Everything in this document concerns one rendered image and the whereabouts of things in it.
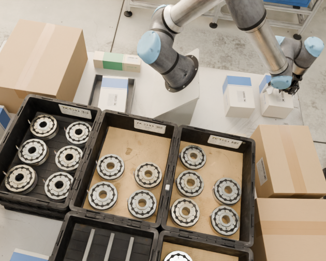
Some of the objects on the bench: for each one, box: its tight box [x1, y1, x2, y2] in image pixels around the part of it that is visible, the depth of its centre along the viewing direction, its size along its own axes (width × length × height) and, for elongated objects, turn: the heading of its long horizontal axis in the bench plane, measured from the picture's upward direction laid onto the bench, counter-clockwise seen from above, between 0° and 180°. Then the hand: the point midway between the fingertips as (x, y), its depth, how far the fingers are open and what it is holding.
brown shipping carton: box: [249, 198, 326, 261], centre depth 110 cm, size 30×22×16 cm
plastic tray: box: [87, 74, 136, 114], centre depth 140 cm, size 27×20×5 cm
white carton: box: [259, 73, 294, 119], centre depth 146 cm, size 20×12×9 cm, turn 172°
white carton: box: [222, 74, 255, 119], centre depth 145 cm, size 20×12×9 cm, turn 175°
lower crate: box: [0, 199, 65, 221], centre depth 117 cm, size 40×30×12 cm
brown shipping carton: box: [250, 124, 326, 199], centre depth 124 cm, size 30×22×16 cm
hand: (277, 93), depth 145 cm, fingers closed on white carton, 13 cm apart
